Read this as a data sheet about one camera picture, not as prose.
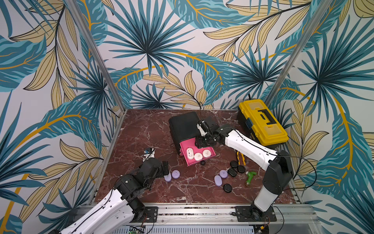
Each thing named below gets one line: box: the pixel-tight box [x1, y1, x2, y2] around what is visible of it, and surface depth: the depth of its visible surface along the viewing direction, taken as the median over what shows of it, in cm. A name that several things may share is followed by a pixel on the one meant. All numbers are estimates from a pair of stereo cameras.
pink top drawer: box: [179, 137, 217, 167], surface depth 83 cm
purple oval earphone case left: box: [163, 171, 172, 182], surface depth 85 cm
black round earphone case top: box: [229, 160, 239, 168], surface depth 92 cm
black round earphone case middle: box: [237, 165, 246, 174], surface depth 90 cm
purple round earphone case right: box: [219, 169, 228, 179], surface depth 87 cm
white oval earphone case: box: [186, 147, 195, 160], surface depth 83 cm
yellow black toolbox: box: [236, 98, 290, 149], surface depth 94 cm
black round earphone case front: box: [223, 183, 233, 194], surface depth 83 cm
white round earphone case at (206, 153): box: [202, 149, 212, 158], surface depth 84 cm
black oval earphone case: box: [227, 167, 238, 177], surface depth 88 cm
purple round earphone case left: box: [171, 169, 181, 179], surface depth 87 cm
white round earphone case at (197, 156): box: [193, 152, 203, 161], surface depth 83 cm
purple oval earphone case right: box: [214, 174, 223, 187], surface depth 85 cm
